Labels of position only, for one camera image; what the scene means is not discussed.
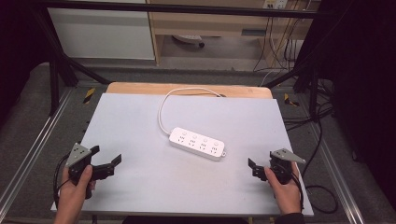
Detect white power strip cable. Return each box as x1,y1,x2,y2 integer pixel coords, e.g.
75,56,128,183
157,87,224,137

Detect white wall socket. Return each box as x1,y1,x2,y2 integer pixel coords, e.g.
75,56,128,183
262,0,290,10

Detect aluminium rail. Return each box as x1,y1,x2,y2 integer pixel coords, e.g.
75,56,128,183
0,88,73,216
306,119,366,224

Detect white power strip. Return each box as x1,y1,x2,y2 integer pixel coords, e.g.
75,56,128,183
168,126,227,162

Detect wooden desk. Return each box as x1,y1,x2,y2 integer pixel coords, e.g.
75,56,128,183
146,0,322,67

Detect black cable on floor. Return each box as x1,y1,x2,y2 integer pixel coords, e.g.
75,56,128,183
299,119,339,215

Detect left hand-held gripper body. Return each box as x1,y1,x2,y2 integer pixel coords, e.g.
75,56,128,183
64,143,96,200

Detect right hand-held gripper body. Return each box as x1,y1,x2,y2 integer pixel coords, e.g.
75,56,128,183
268,147,307,186

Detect white cabinet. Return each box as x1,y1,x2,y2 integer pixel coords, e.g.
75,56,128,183
47,7,156,61

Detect yellow black tape marker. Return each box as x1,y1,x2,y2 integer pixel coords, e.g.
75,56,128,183
82,87,96,105
283,92,301,107

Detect person's right hand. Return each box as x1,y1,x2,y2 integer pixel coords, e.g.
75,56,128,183
264,161,303,216

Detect dark curtain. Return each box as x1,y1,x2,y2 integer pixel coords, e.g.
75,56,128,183
320,0,396,213
0,0,52,125

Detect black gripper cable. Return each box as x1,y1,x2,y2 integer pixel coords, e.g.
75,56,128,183
52,153,72,209
290,172,305,213

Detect grey object under desk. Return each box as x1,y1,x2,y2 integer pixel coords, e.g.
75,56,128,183
171,34,206,49

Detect person's left hand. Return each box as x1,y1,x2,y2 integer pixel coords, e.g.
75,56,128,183
55,164,96,216

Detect person's dark clothing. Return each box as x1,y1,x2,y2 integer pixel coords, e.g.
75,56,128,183
121,216,250,224

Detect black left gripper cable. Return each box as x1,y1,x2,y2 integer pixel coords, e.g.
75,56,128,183
52,153,72,209

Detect black metal crossbar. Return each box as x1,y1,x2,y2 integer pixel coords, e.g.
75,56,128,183
38,0,332,19

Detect black metal stand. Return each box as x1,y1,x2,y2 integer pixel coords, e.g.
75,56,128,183
263,18,326,120
32,7,112,117

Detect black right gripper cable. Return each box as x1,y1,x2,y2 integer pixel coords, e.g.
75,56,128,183
290,172,305,213

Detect bundle of hanging cables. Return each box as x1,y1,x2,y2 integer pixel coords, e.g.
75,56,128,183
252,8,313,89

